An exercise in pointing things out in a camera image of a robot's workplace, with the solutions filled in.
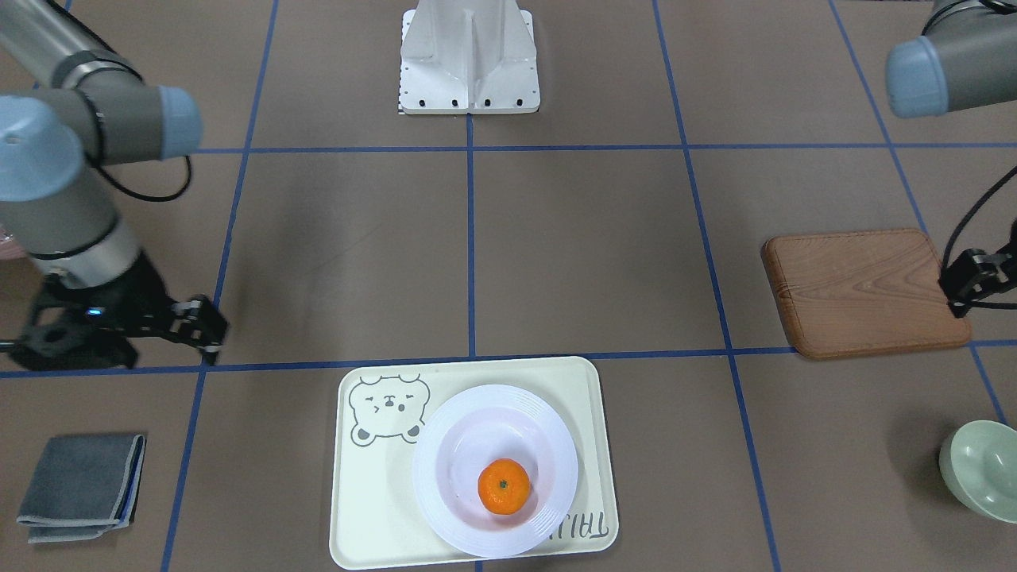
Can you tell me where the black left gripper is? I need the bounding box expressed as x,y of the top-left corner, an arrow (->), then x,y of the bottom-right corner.
938,223 -> 1016,319

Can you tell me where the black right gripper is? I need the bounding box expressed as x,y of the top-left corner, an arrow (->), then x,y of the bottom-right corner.
44,250 -> 230,366

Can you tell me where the cream bear tray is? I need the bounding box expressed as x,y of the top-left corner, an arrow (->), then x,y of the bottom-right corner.
328,356 -> 620,570

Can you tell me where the white round plate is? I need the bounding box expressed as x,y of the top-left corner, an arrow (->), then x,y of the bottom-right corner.
412,385 -> 578,558

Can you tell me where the orange fruit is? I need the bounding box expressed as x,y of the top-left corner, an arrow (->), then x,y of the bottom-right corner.
476,458 -> 532,516

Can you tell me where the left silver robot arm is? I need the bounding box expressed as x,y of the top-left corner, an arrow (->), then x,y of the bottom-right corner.
885,1 -> 1016,319

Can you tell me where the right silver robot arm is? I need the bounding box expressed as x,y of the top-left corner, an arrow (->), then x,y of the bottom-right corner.
1,1 -> 229,371

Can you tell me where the wooden cutting board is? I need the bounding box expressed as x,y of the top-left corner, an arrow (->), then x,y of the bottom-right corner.
760,228 -> 973,361

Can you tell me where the green ceramic bowl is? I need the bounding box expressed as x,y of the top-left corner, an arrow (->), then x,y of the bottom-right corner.
938,420 -> 1016,524

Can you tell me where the grey folded cloth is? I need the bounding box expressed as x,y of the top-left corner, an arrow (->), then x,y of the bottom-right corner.
16,432 -> 148,544

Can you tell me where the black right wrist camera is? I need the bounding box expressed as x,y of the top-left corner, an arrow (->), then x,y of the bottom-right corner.
2,301 -> 138,371

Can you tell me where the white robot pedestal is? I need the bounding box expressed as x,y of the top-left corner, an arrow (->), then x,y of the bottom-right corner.
397,1 -> 541,115

